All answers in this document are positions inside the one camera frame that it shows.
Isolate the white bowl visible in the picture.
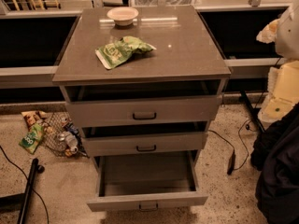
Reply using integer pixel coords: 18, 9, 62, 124
107, 7, 138, 26

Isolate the grey bottom drawer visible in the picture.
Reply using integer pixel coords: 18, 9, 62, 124
87, 151, 207, 212

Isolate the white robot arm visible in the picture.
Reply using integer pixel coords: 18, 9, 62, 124
256, 3, 299, 124

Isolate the brown snack bag on floor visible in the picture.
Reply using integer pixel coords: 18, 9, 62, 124
21, 110, 48, 128

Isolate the black cloth cover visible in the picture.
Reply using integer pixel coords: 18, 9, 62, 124
250, 105, 299, 224

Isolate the grey top drawer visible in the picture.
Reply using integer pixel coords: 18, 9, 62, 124
66, 81, 221, 128

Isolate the grey drawer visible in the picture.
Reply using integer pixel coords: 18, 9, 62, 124
87, 151, 207, 212
83, 121, 207, 156
66, 81, 221, 128

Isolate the grey drawer cabinet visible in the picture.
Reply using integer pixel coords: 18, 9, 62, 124
51, 5, 232, 173

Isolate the green snack bag on floor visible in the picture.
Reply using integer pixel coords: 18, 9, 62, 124
19, 123, 44, 154

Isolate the wire mesh basket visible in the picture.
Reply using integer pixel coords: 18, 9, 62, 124
42, 112, 87, 158

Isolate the green chip bag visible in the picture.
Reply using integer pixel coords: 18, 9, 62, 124
95, 35, 156, 70

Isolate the plastic bottle in basket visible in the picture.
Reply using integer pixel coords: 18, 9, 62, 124
57, 132, 78, 154

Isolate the black stand leg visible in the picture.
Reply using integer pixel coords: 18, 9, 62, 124
0, 159, 41, 224

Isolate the grey middle drawer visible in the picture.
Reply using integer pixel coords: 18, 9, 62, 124
83, 121, 207, 156

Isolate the black power adapter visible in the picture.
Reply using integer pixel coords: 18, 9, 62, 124
227, 151, 235, 175

